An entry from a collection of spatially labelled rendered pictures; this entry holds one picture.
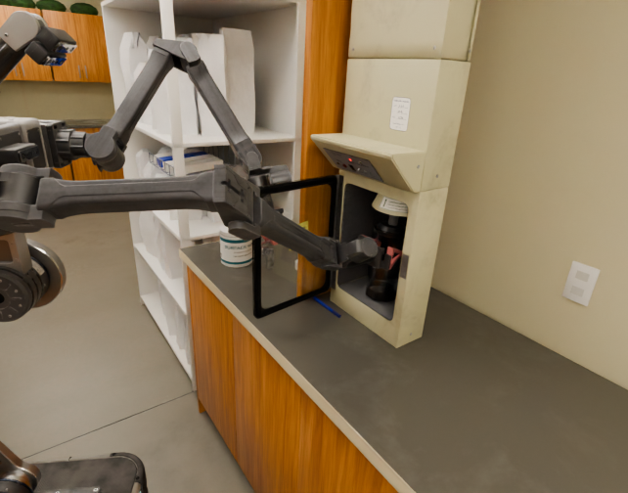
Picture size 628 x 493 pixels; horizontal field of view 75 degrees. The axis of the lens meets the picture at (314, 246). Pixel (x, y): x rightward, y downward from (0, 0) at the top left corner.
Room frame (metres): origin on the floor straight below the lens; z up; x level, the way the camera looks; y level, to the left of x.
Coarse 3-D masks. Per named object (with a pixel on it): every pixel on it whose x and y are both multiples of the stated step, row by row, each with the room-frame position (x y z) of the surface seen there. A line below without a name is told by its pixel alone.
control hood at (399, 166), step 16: (320, 144) 1.16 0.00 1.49; (336, 144) 1.09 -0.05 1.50; (352, 144) 1.04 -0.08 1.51; (368, 144) 1.06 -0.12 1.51; (384, 144) 1.07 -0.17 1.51; (384, 160) 0.95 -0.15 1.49; (400, 160) 0.94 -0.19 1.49; (416, 160) 0.97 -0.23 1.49; (384, 176) 1.02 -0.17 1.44; (400, 176) 0.96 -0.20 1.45; (416, 176) 0.98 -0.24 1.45; (416, 192) 0.99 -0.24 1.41
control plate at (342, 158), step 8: (328, 152) 1.16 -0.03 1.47; (336, 152) 1.12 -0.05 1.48; (336, 160) 1.17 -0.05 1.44; (344, 160) 1.13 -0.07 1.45; (352, 160) 1.09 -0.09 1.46; (360, 160) 1.05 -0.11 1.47; (368, 160) 1.02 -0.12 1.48; (344, 168) 1.17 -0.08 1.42; (360, 168) 1.09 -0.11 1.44; (368, 168) 1.05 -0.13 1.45; (368, 176) 1.09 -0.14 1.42; (376, 176) 1.06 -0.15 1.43
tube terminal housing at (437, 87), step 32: (352, 64) 1.23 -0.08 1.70; (384, 64) 1.13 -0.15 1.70; (416, 64) 1.05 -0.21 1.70; (448, 64) 1.01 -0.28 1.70; (352, 96) 1.22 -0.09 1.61; (384, 96) 1.12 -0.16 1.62; (416, 96) 1.04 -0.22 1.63; (448, 96) 1.02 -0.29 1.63; (352, 128) 1.21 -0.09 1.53; (384, 128) 1.11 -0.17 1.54; (416, 128) 1.03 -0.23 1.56; (448, 128) 1.03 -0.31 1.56; (448, 160) 1.05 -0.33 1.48; (384, 192) 1.09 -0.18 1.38; (416, 224) 0.99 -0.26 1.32; (416, 256) 1.01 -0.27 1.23; (416, 288) 1.02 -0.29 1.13; (384, 320) 1.04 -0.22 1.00; (416, 320) 1.03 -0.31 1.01
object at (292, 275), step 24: (288, 192) 1.10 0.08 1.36; (312, 192) 1.16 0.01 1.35; (288, 216) 1.10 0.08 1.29; (312, 216) 1.17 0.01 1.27; (264, 240) 1.05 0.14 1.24; (264, 264) 1.05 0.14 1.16; (288, 264) 1.11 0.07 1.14; (264, 288) 1.05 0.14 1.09; (288, 288) 1.11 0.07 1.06; (312, 288) 1.18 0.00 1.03
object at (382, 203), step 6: (378, 198) 1.15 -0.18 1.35; (384, 198) 1.12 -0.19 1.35; (390, 198) 1.11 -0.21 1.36; (372, 204) 1.17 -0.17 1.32; (378, 204) 1.13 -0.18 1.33; (384, 204) 1.11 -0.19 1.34; (390, 204) 1.10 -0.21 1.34; (396, 204) 1.09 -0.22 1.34; (402, 204) 1.09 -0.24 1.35; (384, 210) 1.10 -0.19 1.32; (390, 210) 1.09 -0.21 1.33; (396, 210) 1.09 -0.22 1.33; (402, 210) 1.08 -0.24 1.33; (402, 216) 1.08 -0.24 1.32
